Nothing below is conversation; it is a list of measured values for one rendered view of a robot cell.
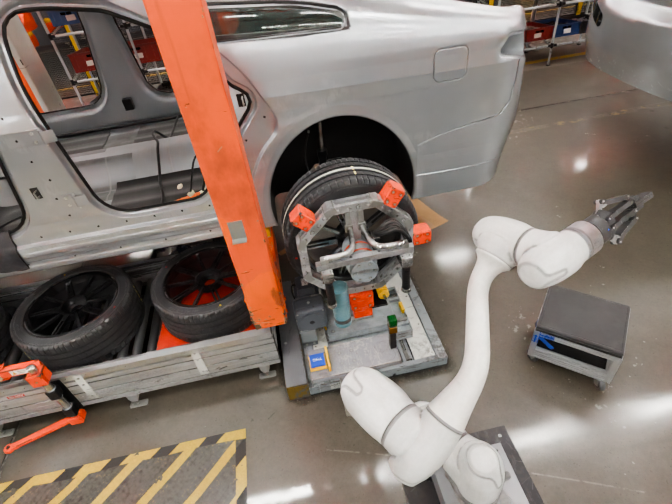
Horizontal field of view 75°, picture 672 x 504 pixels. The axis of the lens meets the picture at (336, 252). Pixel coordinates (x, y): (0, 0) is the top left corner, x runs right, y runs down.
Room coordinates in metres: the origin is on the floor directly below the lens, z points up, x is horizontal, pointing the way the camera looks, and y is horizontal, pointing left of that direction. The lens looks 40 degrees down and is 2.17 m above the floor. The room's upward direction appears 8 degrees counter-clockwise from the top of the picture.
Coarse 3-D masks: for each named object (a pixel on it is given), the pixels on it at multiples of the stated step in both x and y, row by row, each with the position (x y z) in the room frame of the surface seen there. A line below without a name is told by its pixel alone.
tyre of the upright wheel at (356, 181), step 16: (336, 160) 1.83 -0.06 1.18; (352, 160) 1.82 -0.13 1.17; (368, 160) 1.85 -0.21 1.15; (304, 176) 1.80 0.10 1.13; (336, 176) 1.69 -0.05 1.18; (352, 176) 1.67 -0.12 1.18; (368, 176) 1.67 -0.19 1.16; (384, 176) 1.72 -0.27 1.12; (288, 192) 1.81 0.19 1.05; (304, 192) 1.68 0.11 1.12; (320, 192) 1.62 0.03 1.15; (336, 192) 1.62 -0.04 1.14; (352, 192) 1.62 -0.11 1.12; (288, 208) 1.71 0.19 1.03; (288, 224) 1.61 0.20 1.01; (288, 240) 1.59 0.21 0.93; (288, 256) 1.60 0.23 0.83
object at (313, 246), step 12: (372, 216) 1.67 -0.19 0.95; (324, 228) 1.63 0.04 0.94; (336, 228) 1.68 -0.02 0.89; (324, 240) 1.63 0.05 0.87; (336, 240) 1.64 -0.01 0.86; (384, 240) 1.77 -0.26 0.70; (396, 240) 1.68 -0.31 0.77; (312, 252) 1.73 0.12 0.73; (324, 252) 1.80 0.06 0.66; (336, 252) 1.64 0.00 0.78; (312, 264) 1.60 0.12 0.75; (384, 264) 1.64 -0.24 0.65; (336, 276) 1.62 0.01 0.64; (348, 276) 1.62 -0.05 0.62
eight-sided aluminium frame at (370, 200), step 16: (368, 192) 1.61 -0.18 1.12; (320, 208) 1.58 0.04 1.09; (336, 208) 1.53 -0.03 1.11; (352, 208) 1.54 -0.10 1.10; (368, 208) 1.55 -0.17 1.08; (384, 208) 1.55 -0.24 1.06; (400, 208) 1.62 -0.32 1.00; (320, 224) 1.52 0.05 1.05; (304, 240) 1.52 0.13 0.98; (304, 256) 1.51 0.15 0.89; (304, 272) 1.51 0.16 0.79; (384, 272) 1.60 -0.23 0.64; (352, 288) 1.54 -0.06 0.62; (368, 288) 1.54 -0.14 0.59
